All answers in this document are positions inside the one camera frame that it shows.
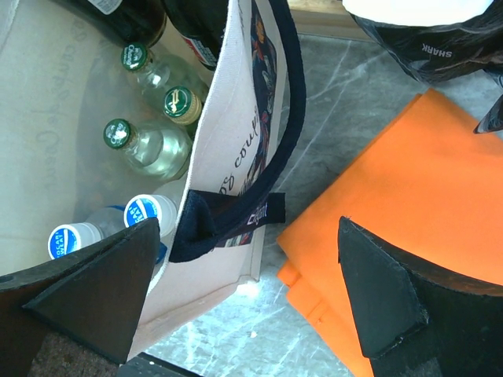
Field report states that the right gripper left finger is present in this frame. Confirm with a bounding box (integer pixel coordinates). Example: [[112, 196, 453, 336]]
[[1, 219, 160, 376]]

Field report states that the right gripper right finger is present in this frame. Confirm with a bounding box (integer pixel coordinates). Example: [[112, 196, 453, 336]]
[[338, 218, 502, 376]]

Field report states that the coca-cola glass bottle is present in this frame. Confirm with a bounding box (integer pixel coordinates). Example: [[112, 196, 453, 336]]
[[162, 0, 229, 71], [55, 0, 167, 46]]

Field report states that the beige canvas tote bag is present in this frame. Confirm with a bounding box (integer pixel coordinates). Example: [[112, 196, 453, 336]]
[[1, 1, 306, 362]]

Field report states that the left blue-cap plastic bottle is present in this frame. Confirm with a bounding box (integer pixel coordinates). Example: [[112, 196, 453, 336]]
[[47, 206, 125, 260]]

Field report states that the blue-cap plastic bottle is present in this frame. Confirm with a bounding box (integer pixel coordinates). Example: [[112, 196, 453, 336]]
[[123, 191, 182, 274], [47, 206, 125, 260]]

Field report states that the right blue-cap plastic bottle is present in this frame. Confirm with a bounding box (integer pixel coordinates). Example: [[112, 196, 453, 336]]
[[123, 191, 182, 274]]

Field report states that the folded orange cloth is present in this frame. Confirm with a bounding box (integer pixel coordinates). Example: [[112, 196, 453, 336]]
[[277, 90, 502, 376]]

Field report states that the front clear chang bottle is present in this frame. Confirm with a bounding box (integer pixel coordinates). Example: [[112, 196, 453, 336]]
[[103, 118, 193, 181]]

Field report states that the clear chang bottle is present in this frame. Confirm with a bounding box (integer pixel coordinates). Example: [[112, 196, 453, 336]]
[[103, 118, 193, 181], [120, 42, 209, 113]]

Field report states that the dark green glass bottle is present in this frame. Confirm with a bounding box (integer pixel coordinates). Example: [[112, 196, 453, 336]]
[[163, 86, 203, 140]]

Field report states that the rear clear chang bottle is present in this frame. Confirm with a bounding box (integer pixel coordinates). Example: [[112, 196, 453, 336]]
[[120, 42, 209, 113]]

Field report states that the dark shark print garment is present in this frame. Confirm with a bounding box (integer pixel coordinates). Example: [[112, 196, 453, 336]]
[[347, 3, 503, 135]]

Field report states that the white pleated garment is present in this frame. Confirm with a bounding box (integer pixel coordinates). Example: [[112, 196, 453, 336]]
[[342, 0, 494, 27]]

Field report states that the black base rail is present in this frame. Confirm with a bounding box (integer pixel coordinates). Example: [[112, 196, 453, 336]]
[[116, 353, 200, 377]]

